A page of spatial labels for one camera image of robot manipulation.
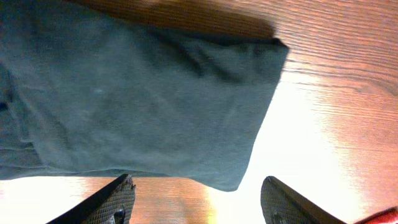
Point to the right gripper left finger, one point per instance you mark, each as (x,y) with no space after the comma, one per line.
(110,205)

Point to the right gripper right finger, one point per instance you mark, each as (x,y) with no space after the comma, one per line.
(283,205)

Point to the dark green Nike t-shirt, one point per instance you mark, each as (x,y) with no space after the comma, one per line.
(85,94)

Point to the red t-shirt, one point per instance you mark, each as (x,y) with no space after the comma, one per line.
(389,216)

